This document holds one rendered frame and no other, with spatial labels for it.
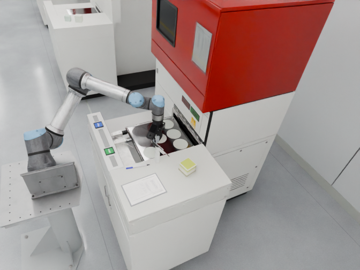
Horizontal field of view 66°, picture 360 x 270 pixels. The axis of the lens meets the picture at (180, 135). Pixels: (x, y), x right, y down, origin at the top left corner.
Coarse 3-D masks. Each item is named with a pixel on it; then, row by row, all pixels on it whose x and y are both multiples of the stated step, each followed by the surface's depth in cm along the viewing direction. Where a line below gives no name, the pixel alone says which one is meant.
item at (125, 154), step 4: (124, 144) 185; (120, 148) 182; (124, 148) 182; (128, 148) 182; (120, 152) 179; (124, 152) 179; (128, 152) 180; (120, 156) 176; (124, 156) 177; (128, 156) 177; (124, 160) 174; (128, 160) 175; (132, 160) 175; (124, 164) 172; (128, 164) 172
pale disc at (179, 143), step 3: (174, 141) 188; (177, 141) 188; (180, 141) 189; (183, 141) 189; (186, 141) 189; (174, 144) 186; (177, 144) 186; (180, 144) 187; (183, 144) 187; (186, 144) 187; (177, 147) 184; (180, 147) 184; (183, 147) 185
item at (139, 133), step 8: (128, 128) 194; (136, 128) 195; (144, 128) 196; (176, 128) 198; (136, 136) 189; (144, 136) 189; (184, 136) 193; (136, 144) 183; (144, 144) 184; (152, 144) 184; (160, 144) 185; (168, 144) 186; (160, 152) 180; (168, 152) 180; (144, 160) 174
